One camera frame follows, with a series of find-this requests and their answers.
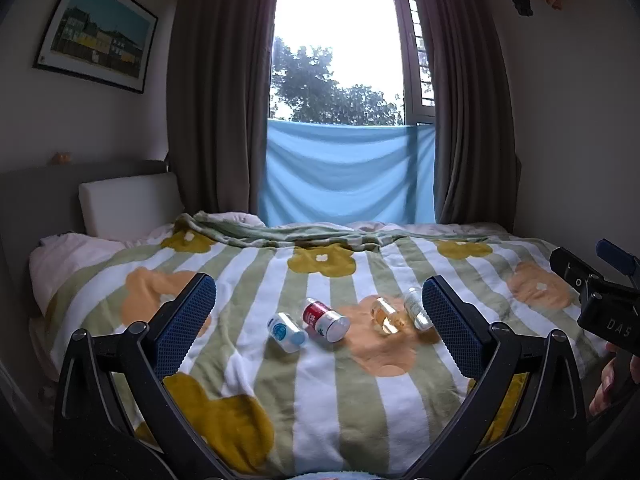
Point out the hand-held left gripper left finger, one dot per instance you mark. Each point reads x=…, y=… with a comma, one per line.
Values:
x=189, y=322

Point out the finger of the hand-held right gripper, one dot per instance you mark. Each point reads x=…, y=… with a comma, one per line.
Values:
x=567, y=264
x=617, y=255

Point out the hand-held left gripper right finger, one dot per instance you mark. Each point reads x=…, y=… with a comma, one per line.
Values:
x=452, y=331

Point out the person's right hand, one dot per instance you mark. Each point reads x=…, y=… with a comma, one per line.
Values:
x=603, y=385

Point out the clear small bottle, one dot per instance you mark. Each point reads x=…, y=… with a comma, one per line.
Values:
x=417, y=307

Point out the amber small bottle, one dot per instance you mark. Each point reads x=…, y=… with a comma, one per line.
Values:
x=387, y=316

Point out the white blue small bottle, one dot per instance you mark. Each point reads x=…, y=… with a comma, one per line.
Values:
x=286, y=334

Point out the white cushion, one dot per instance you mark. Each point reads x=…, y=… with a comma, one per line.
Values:
x=130, y=205

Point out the striped floral blanket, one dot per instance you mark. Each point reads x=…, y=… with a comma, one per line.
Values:
x=320, y=370

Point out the pink bed sheet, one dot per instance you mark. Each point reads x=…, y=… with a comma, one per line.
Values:
x=65, y=260

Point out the brown curtain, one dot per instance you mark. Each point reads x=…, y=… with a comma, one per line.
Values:
x=220, y=100
x=470, y=110

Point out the light blue cloth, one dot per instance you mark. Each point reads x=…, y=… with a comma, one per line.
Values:
x=345, y=175

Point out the grey headboard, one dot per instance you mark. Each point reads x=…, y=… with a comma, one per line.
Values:
x=35, y=200

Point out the tree outside window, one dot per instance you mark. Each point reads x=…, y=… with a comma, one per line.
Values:
x=320, y=90

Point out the white window frame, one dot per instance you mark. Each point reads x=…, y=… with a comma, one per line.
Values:
x=415, y=60

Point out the framed wall picture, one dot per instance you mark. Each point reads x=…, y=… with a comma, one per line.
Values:
x=97, y=30

